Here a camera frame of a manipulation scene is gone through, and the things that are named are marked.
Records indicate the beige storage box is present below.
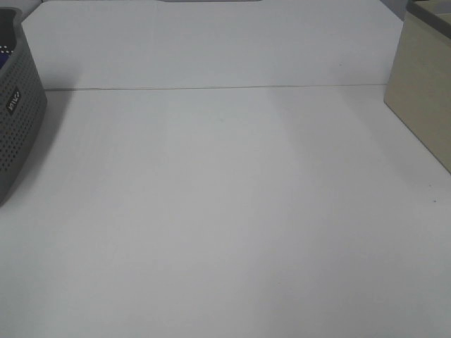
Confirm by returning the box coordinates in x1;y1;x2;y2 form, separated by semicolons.
384;1;450;170

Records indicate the blue towel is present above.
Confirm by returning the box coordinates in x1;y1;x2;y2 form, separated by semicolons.
0;45;15;68

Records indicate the grey perforated plastic basket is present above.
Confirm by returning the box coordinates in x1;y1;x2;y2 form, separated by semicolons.
1;7;47;201

